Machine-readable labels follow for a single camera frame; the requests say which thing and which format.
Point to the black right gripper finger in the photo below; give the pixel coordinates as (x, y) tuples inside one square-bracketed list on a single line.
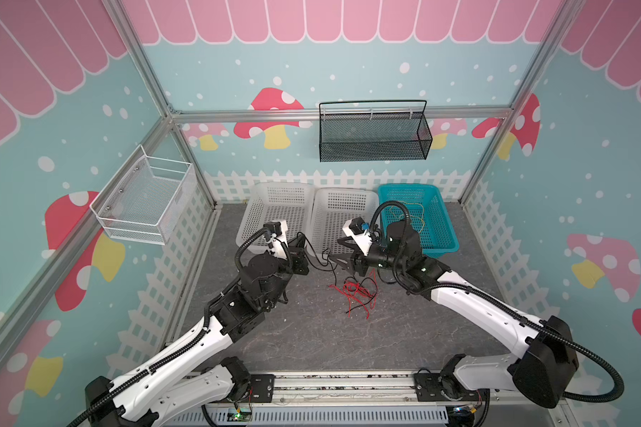
[(349, 243), (343, 261)]

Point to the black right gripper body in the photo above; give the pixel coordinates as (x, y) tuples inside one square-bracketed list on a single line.
[(379, 257)]

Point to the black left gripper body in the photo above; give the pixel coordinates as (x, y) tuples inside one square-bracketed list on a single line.
[(287, 270)]

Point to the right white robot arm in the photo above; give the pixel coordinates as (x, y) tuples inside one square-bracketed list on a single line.
[(541, 358)]

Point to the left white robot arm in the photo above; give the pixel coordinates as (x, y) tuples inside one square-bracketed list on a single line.
[(159, 389)]

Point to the middle white plastic basket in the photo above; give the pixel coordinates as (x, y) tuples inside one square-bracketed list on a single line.
[(332, 208)]

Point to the white plastic basket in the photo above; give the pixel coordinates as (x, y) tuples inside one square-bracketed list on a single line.
[(271, 202), (332, 208)]

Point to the teal plastic basket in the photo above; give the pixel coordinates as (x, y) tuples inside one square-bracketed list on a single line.
[(429, 215)]

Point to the left white plastic basket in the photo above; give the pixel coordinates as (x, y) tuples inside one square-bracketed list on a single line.
[(271, 202)]

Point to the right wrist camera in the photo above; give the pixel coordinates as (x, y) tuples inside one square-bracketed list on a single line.
[(360, 231)]

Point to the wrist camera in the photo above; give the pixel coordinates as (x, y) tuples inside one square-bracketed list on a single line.
[(360, 231), (275, 232)]

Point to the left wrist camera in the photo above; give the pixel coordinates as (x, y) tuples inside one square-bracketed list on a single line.
[(275, 232)]

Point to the black wire mesh wall basket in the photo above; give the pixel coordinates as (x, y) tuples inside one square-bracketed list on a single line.
[(363, 131)]

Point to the white wire wall basket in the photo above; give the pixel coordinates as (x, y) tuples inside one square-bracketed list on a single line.
[(145, 199)]

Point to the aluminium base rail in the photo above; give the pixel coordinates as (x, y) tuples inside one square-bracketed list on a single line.
[(348, 398)]

